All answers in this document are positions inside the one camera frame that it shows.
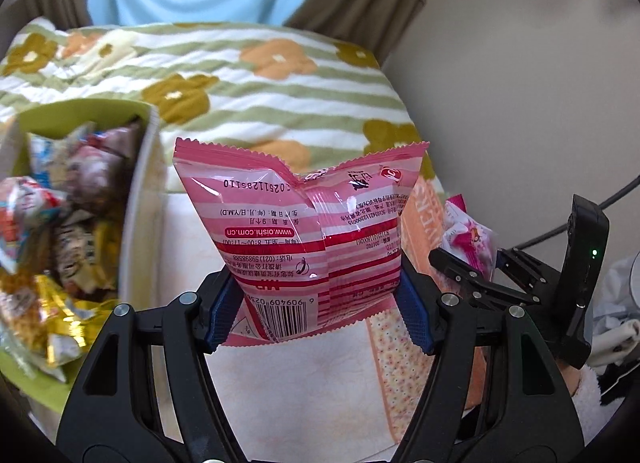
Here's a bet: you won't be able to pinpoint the pink striped snack packet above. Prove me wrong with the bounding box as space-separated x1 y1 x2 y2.
172 137 431 346

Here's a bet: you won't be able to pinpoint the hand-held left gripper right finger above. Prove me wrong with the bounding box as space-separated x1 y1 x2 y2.
392 258 586 463

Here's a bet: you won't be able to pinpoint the grey white clothes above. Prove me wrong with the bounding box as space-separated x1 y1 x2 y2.
592 253 640 404

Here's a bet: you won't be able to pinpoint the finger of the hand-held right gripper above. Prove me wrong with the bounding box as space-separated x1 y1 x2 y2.
429 248 532 311
495 246 566 296

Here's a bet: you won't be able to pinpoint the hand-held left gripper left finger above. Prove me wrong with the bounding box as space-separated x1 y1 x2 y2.
56 268 251 463

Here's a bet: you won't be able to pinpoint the yellow-green cardboard box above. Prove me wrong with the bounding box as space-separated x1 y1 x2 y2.
0 98 166 401

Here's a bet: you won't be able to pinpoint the orange patterned towel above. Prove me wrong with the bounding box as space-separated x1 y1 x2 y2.
365 175 488 444

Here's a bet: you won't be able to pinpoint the pile of snack packets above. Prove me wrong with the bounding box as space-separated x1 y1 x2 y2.
0 118 146 369

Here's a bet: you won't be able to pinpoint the small pink white packet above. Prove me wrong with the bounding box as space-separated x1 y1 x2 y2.
440 194 498 279

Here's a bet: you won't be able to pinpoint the black cable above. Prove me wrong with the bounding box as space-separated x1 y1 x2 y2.
512 178 640 251

